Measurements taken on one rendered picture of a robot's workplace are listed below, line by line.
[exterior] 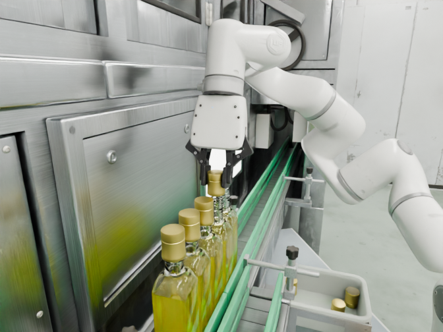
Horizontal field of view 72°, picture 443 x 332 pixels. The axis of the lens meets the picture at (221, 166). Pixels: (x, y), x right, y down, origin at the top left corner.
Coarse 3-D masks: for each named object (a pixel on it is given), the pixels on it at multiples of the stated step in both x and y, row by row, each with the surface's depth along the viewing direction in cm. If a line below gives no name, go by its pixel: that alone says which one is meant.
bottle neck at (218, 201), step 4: (212, 196) 61; (216, 196) 61; (220, 196) 61; (216, 200) 59; (220, 200) 59; (216, 204) 59; (220, 204) 59; (216, 208) 59; (220, 208) 59; (216, 212) 59; (220, 212) 60; (216, 216) 60; (220, 216) 60; (216, 220) 60; (220, 220) 60
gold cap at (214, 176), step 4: (208, 172) 58; (212, 172) 58; (216, 172) 58; (220, 172) 58; (208, 176) 58; (212, 176) 57; (216, 176) 57; (220, 176) 57; (208, 180) 58; (212, 180) 57; (216, 180) 57; (220, 180) 57; (208, 184) 58; (212, 184) 57; (216, 184) 57; (220, 184) 58; (208, 188) 58; (212, 188) 58; (216, 188) 58; (220, 188) 58; (224, 188) 59; (208, 192) 58; (212, 192) 58; (216, 192) 58; (220, 192) 58; (224, 192) 59
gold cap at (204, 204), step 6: (198, 198) 54; (204, 198) 54; (210, 198) 54; (198, 204) 53; (204, 204) 53; (210, 204) 53; (198, 210) 53; (204, 210) 53; (210, 210) 53; (204, 216) 53; (210, 216) 54; (204, 222) 54; (210, 222) 54
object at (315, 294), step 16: (320, 272) 87; (336, 272) 86; (304, 288) 89; (320, 288) 88; (336, 288) 86; (304, 304) 74; (320, 304) 84; (368, 304) 74; (352, 320) 70; (368, 320) 70
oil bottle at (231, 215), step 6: (228, 210) 66; (234, 210) 68; (228, 216) 65; (234, 216) 66; (234, 222) 66; (234, 228) 66; (234, 234) 67; (234, 240) 68; (234, 246) 68; (234, 252) 68; (234, 258) 69; (234, 264) 70
